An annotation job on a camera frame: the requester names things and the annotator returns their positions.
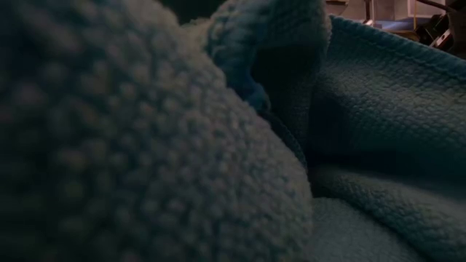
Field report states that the teal microfiber towel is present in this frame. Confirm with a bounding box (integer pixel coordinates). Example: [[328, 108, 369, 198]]
[[254, 14, 466, 262]]

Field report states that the light blue microfiber towel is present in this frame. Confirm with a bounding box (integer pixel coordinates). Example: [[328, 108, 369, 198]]
[[202, 0, 332, 124]]

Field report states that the grey-blue microfiber towel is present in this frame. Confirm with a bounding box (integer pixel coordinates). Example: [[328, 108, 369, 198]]
[[0, 0, 316, 262]]

